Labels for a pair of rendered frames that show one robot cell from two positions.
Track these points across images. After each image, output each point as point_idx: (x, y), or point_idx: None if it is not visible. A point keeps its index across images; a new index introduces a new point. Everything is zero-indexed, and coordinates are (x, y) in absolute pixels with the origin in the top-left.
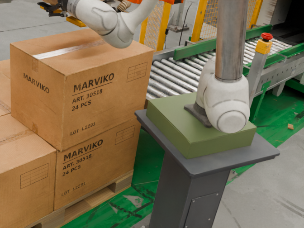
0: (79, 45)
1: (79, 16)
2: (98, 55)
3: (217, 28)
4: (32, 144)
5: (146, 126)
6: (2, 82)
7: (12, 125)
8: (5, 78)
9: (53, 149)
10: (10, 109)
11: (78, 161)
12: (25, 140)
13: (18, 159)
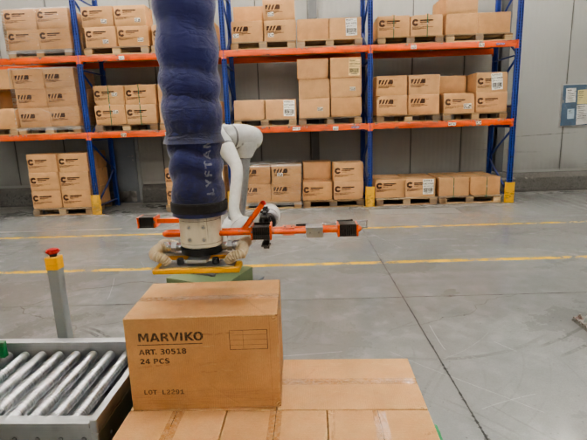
0: (213, 299)
1: (279, 220)
2: (219, 287)
3: (244, 190)
4: (296, 369)
5: None
6: None
7: (292, 394)
8: None
9: (286, 360)
10: (272, 414)
11: None
12: (297, 375)
13: (320, 362)
